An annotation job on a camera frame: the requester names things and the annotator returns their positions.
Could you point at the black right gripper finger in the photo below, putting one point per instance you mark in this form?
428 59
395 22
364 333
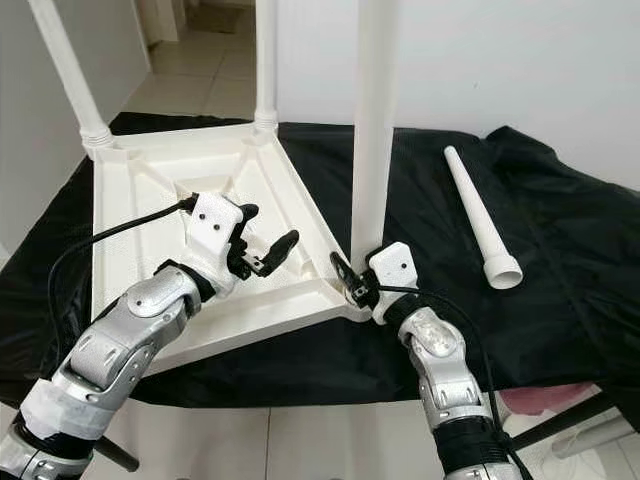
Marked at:
346 277

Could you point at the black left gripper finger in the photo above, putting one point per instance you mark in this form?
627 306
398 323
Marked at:
280 250
248 214

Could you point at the white plastic children table top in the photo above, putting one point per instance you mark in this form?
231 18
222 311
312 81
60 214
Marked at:
150 190

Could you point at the white plastic table leg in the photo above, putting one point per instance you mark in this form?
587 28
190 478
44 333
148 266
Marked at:
375 140
266 70
68 80
480 215

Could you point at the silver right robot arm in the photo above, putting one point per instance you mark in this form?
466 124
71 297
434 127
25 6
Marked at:
445 365

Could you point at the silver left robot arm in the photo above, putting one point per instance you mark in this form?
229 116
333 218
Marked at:
120 350

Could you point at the black shiny table cloth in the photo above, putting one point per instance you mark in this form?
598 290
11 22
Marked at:
560 335

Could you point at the pink cloth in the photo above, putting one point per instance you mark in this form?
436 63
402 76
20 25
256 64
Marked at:
545 397

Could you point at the black metal table leg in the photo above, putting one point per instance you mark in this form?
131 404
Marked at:
118 455
575 420

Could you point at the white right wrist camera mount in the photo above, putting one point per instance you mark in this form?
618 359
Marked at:
392 272

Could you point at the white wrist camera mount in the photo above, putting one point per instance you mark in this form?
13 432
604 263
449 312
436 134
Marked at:
392 272
212 238

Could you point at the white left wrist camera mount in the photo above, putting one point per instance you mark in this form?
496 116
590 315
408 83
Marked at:
212 238

